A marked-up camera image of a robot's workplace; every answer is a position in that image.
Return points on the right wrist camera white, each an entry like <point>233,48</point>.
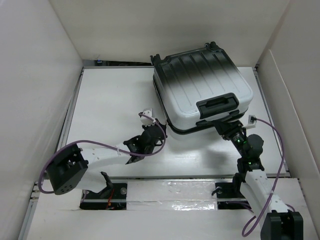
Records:
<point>251,123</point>

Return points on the white black hard-shell suitcase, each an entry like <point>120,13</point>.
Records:
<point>200,86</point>

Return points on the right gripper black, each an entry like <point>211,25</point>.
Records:
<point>231,127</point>

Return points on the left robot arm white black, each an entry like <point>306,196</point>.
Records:
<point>73,167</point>

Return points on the silver taped mounting rail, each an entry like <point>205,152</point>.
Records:
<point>167,195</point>

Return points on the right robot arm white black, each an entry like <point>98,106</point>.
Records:
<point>277,221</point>

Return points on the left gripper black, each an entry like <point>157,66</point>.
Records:
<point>162,136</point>

